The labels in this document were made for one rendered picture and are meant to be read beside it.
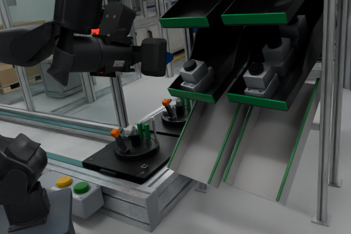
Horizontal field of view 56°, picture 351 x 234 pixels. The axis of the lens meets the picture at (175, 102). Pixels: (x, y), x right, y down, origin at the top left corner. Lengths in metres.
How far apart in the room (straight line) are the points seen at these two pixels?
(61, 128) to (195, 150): 0.74
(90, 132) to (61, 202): 0.63
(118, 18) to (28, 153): 0.27
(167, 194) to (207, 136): 0.19
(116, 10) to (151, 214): 0.51
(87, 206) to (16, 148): 0.35
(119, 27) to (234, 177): 0.43
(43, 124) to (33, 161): 0.92
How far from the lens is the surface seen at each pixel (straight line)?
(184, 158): 0.85
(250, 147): 0.80
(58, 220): 0.67
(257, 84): 0.66
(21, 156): 0.61
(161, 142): 1.06
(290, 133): 0.78
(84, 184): 0.92
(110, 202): 0.93
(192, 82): 0.73
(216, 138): 0.82
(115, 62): 0.56
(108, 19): 0.58
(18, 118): 1.69
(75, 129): 1.38
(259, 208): 0.94
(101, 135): 1.27
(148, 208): 0.85
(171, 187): 0.92
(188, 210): 0.94
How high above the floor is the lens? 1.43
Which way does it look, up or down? 19 degrees down
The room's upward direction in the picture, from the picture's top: 7 degrees counter-clockwise
